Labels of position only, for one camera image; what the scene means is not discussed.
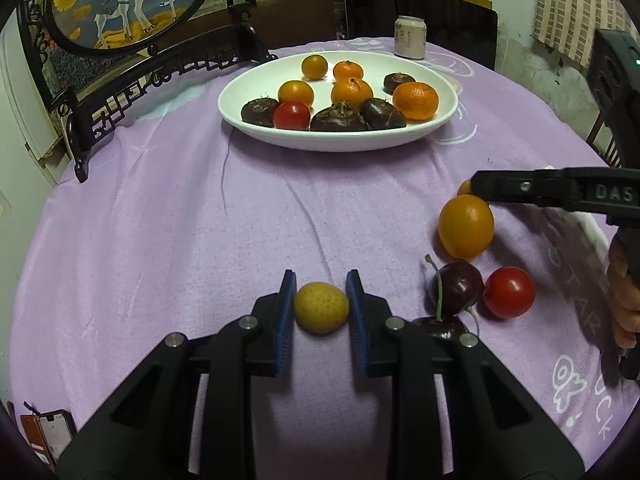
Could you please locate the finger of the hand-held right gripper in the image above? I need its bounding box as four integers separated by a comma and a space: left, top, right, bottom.
472, 167, 583, 210

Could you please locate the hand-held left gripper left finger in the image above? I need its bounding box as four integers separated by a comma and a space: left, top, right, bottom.
57, 270, 297, 480

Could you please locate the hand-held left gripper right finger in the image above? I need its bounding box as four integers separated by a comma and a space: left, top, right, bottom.
346, 270, 583, 480

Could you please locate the yellow-orange round citrus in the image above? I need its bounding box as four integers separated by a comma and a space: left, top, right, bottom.
301, 54, 328, 80
438, 194, 495, 260

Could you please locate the white oval plate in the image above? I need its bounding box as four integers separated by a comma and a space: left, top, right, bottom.
217, 51, 459, 152

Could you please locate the large dark water chestnut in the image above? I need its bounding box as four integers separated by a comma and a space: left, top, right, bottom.
310, 102, 370, 132

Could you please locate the red tomato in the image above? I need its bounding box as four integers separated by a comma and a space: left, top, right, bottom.
482, 266, 536, 319
273, 101, 312, 130

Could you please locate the small orange mandarin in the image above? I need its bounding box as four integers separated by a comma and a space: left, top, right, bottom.
333, 60, 364, 82

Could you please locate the oval orange citrus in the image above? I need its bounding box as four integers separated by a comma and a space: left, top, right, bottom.
278, 80, 315, 107

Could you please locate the person's right hand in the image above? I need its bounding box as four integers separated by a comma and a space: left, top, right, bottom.
607, 234, 640, 351

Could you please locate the wooden chair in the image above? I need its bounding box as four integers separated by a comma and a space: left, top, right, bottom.
587, 110, 626, 166

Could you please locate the dark red cherry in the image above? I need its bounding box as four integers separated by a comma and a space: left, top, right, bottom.
410, 316, 469, 343
425, 254, 485, 317

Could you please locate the checked hanging cloth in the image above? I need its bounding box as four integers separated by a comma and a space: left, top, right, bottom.
532, 0, 626, 68

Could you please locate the black chair back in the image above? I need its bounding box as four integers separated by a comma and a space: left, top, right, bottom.
343, 0, 499, 71

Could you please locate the pale drink can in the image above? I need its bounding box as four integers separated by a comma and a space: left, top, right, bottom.
394, 16, 427, 61

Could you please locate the phone in brown wallet case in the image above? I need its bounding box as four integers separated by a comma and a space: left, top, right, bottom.
20, 409, 78, 466

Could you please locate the round deer painting screen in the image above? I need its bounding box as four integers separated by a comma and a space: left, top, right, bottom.
17, 0, 278, 183

